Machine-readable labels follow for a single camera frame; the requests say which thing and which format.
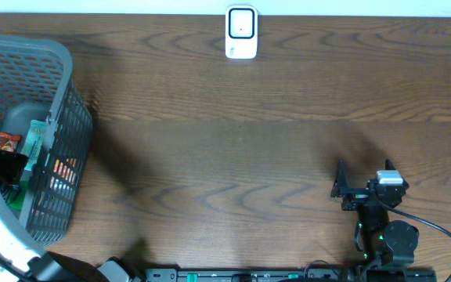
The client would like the orange snack sachet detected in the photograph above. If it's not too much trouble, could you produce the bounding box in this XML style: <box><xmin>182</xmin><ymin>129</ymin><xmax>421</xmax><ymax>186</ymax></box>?
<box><xmin>53</xmin><ymin>158</ymin><xmax>77</xmax><ymax>184</ymax></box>

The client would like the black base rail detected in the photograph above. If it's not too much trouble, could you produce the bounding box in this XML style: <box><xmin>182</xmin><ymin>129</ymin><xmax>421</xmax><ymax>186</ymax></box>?
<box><xmin>145</xmin><ymin>267</ymin><xmax>438</xmax><ymax>282</ymax></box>

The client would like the red Top chocolate bar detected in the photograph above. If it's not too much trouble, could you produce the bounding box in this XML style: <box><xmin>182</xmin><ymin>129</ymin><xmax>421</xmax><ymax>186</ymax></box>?
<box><xmin>0</xmin><ymin>132</ymin><xmax>21</xmax><ymax>153</ymax></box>

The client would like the white teal snack packet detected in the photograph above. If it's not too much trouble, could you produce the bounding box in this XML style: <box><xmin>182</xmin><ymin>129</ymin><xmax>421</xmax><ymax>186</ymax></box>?
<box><xmin>20</xmin><ymin>120</ymin><xmax>48</xmax><ymax>172</ymax></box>

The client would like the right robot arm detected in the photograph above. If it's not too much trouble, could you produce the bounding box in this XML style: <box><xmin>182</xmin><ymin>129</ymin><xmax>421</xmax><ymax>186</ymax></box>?
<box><xmin>330</xmin><ymin>160</ymin><xmax>419</xmax><ymax>281</ymax></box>

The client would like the white barcode scanner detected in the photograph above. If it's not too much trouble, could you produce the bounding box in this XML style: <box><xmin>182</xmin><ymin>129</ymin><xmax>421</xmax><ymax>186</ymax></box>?
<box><xmin>225</xmin><ymin>5</ymin><xmax>258</xmax><ymax>60</ymax></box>

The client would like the green lidded round jar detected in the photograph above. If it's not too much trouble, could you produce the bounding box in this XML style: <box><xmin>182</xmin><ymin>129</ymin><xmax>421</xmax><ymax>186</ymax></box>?
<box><xmin>7</xmin><ymin>181</ymin><xmax>28</xmax><ymax>211</ymax></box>

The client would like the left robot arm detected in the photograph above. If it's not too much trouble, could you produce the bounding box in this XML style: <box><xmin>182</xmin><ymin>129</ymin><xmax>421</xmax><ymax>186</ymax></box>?
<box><xmin>0</xmin><ymin>169</ymin><xmax>146</xmax><ymax>282</ymax></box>

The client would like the grey plastic mesh basket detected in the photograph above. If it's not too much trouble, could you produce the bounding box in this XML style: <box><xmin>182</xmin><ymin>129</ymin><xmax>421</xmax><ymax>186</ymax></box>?
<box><xmin>0</xmin><ymin>35</ymin><xmax>93</xmax><ymax>246</ymax></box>

